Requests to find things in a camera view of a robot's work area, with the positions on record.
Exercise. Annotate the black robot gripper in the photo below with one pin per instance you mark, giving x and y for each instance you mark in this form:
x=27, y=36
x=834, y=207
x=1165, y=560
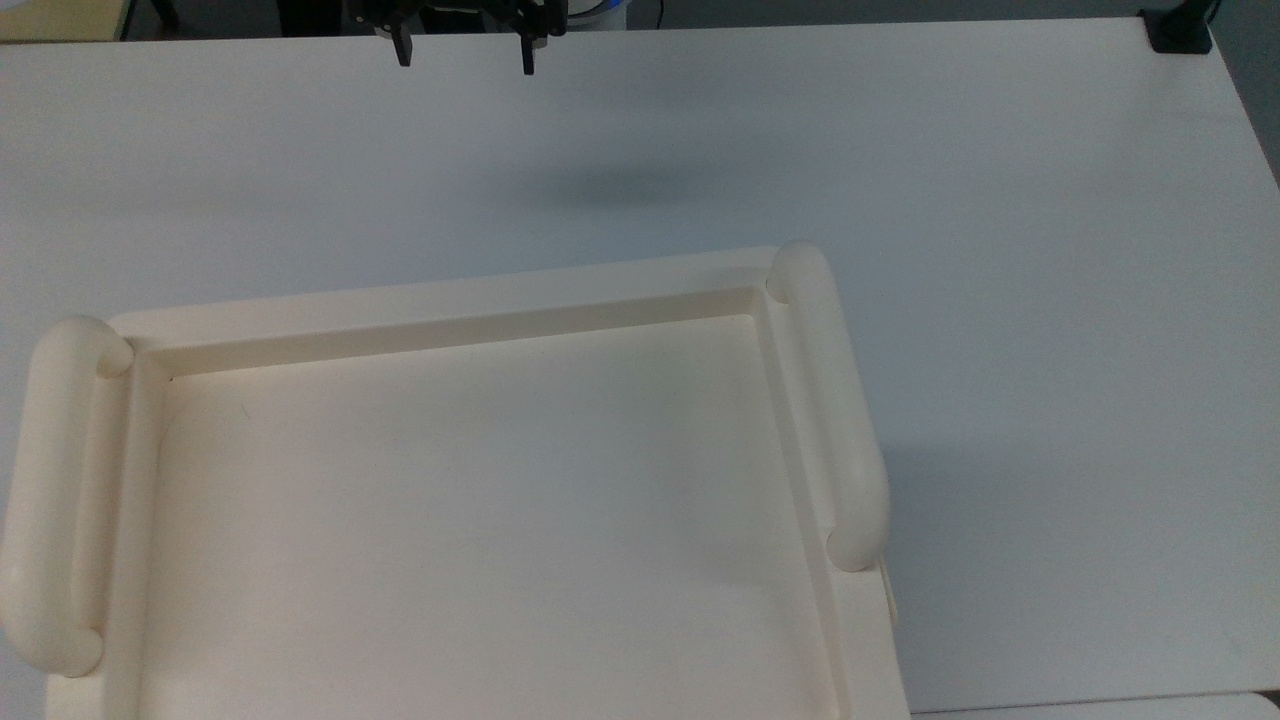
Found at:
x=455, y=12

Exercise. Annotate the wooden side table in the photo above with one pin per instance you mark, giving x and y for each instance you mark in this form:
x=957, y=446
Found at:
x=55, y=18

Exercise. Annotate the black table clamp mount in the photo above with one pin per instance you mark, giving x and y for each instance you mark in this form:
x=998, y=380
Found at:
x=1178, y=28

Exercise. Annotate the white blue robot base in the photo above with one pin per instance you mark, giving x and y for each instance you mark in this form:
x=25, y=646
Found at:
x=598, y=12

